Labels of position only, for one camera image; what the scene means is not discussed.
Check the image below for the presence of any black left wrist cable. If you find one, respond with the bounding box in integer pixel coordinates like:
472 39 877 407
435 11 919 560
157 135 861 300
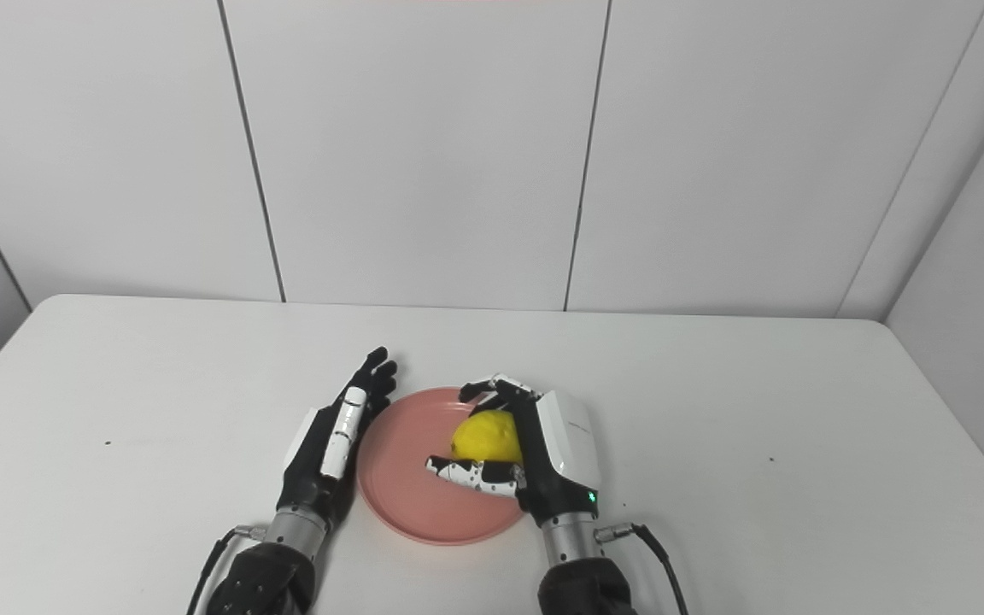
185 524 267 615

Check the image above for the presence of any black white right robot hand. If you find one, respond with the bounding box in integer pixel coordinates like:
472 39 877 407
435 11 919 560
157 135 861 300
425 372 603 528

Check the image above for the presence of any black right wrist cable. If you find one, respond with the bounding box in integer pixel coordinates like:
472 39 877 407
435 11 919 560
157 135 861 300
594 522 690 615

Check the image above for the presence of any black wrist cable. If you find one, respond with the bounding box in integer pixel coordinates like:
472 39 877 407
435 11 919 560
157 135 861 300
594 522 690 615
185 524 267 615

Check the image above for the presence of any pink round plate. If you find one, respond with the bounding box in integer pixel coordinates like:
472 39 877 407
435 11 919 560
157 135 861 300
356 386 545 547

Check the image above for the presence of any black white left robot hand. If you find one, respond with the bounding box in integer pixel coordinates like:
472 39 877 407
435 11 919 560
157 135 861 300
276 345 400 524

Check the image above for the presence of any yellow lemon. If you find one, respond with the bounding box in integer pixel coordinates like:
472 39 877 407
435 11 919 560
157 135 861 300
450 409 526 465

